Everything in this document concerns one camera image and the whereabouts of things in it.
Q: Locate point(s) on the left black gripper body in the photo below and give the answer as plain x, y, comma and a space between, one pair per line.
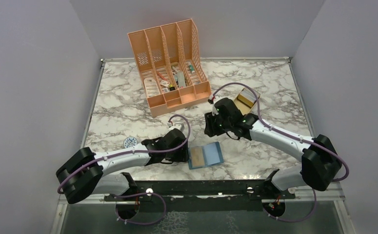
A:
178, 155

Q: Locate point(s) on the blue card holder wallet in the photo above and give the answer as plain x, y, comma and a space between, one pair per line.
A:
212, 155

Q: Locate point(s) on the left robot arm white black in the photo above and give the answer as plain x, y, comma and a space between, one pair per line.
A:
82, 174

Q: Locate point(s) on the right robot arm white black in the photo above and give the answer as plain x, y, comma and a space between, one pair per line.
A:
319, 163

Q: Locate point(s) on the beige oval card tray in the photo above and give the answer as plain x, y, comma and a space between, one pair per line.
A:
244, 109

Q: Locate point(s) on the stack of credit cards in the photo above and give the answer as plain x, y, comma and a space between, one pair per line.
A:
248, 97

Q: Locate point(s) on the blue white round coaster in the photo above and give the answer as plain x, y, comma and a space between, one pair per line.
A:
130, 142

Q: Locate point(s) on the orange plastic desk organizer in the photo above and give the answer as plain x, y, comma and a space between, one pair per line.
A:
162, 51

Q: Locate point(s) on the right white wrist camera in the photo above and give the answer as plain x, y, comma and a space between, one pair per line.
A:
214, 111

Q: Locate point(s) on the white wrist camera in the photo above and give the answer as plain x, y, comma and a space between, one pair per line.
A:
177, 125
214, 111

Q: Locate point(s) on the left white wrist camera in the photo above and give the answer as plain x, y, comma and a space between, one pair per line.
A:
177, 125

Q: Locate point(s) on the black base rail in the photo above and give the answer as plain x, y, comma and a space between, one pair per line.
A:
195, 196

